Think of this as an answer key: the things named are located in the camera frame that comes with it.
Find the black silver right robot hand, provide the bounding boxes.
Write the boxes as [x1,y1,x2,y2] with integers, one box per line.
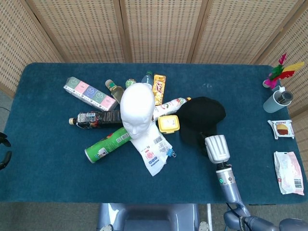
[198,131,231,165]

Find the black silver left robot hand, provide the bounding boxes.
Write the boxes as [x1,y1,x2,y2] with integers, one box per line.
[0,132,12,170]

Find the black baseball cap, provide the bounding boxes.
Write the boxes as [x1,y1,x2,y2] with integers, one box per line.
[178,96,227,156]

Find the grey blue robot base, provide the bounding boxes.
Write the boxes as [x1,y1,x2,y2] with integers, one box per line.
[97,203,200,231]

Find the white mannequin head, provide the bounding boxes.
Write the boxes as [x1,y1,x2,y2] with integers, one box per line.
[119,83,155,140]

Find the yellow lid green tub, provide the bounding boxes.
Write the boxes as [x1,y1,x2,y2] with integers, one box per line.
[157,115,180,134]

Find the white printed plastic bag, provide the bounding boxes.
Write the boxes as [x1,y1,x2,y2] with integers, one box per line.
[129,125,173,177]

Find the white bottle orange cap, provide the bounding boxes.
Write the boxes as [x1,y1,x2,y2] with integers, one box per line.
[152,97,192,121]

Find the white snack packet red picture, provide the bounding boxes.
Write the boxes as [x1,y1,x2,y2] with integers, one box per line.
[267,119,295,140]

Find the grey blue tumbler cup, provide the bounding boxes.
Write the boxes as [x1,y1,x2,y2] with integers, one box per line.
[263,85,294,114]

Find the white pink snack package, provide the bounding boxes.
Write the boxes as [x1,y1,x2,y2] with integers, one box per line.
[273,151,305,195]

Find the blue table cloth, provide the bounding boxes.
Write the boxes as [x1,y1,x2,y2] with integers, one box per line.
[0,63,308,205]

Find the yellow snack bag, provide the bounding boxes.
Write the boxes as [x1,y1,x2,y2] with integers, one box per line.
[151,74,167,106]

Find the colourful feather shuttlecock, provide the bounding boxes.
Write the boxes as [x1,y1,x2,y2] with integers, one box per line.
[262,52,305,90]

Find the dark drink bottle black label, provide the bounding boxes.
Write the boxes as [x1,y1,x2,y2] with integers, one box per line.
[68,110,124,130]

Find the pastel multicolour tissue pack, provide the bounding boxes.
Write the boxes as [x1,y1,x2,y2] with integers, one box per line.
[63,76,118,112]

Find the clear bottle green cap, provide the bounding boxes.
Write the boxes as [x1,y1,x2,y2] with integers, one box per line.
[141,70,154,89]

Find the green chips can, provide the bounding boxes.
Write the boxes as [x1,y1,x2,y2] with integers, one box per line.
[84,127,132,164]

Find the yellow tea bottle dark cap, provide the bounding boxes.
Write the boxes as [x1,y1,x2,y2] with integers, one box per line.
[105,79,125,102]

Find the bamboo folding screen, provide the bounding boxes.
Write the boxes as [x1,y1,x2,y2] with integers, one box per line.
[0,0,308,169]

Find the white metal post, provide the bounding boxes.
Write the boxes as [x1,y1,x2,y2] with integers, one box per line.
[206,204,214,231]

